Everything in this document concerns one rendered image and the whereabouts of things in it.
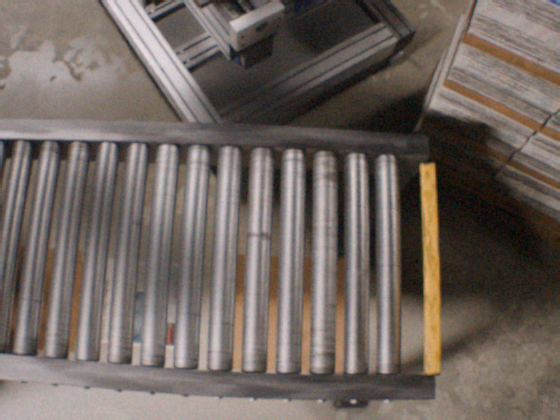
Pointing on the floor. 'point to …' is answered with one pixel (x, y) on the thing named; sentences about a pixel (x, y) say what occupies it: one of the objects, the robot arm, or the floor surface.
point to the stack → (494, 135)
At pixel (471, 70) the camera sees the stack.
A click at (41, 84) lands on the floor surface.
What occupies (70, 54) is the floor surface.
